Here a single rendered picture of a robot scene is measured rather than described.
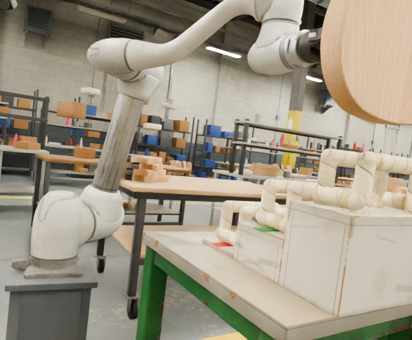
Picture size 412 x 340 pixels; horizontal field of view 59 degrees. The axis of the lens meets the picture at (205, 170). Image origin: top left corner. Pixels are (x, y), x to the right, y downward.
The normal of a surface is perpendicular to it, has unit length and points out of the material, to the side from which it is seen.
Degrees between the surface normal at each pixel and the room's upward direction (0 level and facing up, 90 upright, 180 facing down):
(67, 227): 87
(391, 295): 90
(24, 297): 90
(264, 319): 90
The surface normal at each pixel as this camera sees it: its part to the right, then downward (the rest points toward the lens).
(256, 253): -0.86, -0.07
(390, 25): 0.50, 0.12
